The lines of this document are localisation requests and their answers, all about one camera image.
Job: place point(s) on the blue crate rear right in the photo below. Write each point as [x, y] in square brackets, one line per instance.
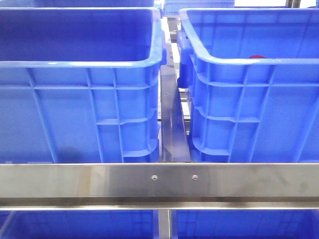
[172, 7]

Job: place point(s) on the red push button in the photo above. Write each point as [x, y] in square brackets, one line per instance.
[257, 57]

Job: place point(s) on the blue crate lower right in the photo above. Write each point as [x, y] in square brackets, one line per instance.
[246, 224]

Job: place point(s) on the steel centre divider rail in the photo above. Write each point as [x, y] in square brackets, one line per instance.
[173, 135]

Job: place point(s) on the blue crate front left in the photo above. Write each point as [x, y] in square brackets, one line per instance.
[80, 85]

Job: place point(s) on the blue crate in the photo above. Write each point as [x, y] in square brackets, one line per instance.
[251, 110]
[130, 224]
[172, 7]
[80, 85]
[81, 3]
[246, 224]

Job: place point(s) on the blue crate rear left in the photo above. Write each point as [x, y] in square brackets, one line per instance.
[81, 3]

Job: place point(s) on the blue crate lower left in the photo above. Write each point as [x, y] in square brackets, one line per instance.
[130, 224]

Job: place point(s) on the steel shelf front rail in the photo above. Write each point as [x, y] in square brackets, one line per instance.
[155, 186]

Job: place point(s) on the blue crate front right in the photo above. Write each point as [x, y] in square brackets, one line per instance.
[251, 110]

